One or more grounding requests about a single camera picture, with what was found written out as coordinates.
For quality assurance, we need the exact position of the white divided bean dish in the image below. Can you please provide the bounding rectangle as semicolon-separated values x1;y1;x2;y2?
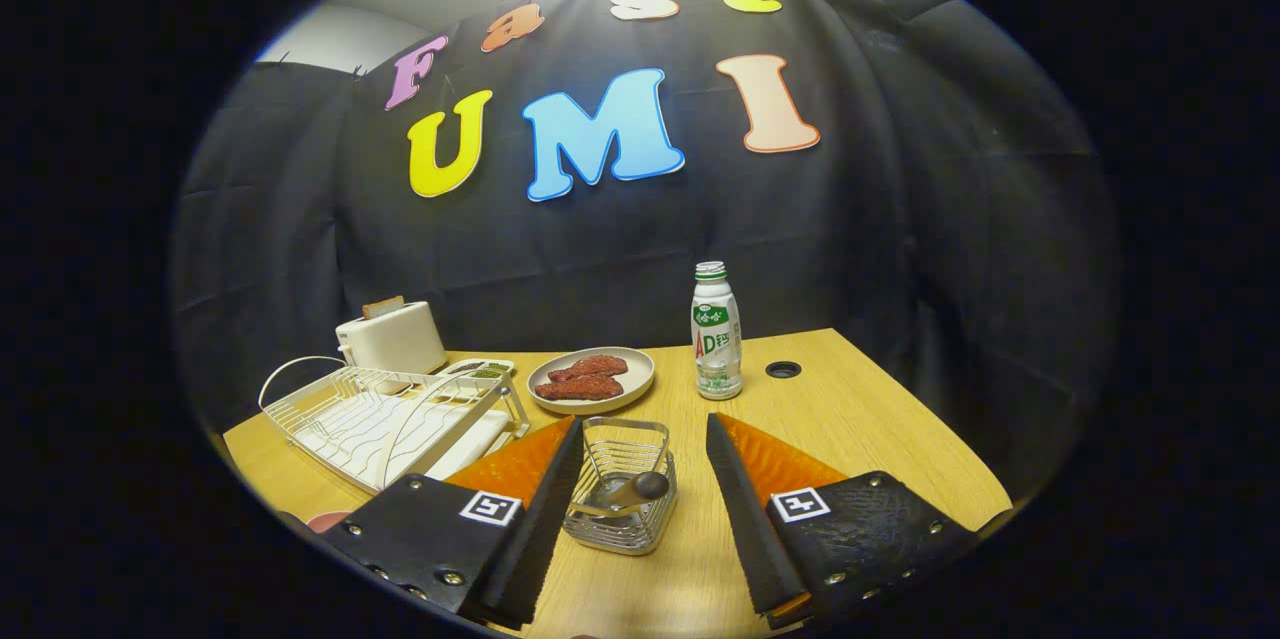
435;358;516;380

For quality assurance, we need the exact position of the red meat slice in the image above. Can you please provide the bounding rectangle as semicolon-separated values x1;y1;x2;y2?
548;355;630;383
534;375;625;402

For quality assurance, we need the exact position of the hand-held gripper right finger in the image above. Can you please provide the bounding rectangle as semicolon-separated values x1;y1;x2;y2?
705;412;986;632

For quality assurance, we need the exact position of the metal wire basket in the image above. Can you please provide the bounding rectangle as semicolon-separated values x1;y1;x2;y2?
563;416;679;557

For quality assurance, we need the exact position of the white green drink bottle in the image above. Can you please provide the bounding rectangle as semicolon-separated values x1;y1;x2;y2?
690;261;744;402

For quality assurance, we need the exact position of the white wire dish rack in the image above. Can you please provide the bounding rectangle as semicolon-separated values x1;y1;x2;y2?
258;356;531;495

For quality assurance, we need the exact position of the white toaster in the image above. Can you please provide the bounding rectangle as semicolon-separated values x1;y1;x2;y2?
335;301;448;377

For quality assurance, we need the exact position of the wooden-handled metal spoon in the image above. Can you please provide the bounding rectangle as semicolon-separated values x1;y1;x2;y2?
590;471;671;520

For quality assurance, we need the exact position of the beige round plate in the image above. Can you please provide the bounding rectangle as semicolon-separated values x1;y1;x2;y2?
526;347;657;416

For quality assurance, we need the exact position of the white ribbed drain tray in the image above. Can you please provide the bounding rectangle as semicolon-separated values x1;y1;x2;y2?
300;397;513;492

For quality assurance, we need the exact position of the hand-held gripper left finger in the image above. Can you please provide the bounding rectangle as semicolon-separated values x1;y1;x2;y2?
320;416;586;632

